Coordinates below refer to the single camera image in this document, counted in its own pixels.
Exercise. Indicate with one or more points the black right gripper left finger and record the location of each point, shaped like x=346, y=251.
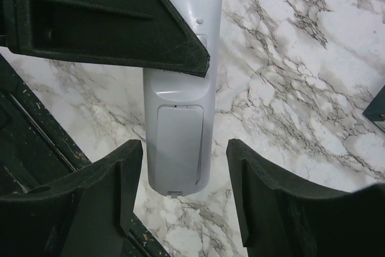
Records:
x=86, y=213

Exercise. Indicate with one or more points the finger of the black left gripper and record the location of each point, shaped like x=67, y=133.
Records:
x=135, y=33

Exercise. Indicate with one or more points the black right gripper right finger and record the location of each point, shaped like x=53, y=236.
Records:
x=282, y=214

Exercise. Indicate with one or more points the white remote control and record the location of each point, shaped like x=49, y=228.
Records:
x=162, y=88

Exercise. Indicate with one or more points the white battery compartment cover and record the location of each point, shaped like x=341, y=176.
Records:
x=178, y=141

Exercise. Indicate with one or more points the dark green flat electronics box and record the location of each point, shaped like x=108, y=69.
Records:
x=375, y=111

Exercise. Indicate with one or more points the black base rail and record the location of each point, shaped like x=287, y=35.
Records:
x=36, y=150

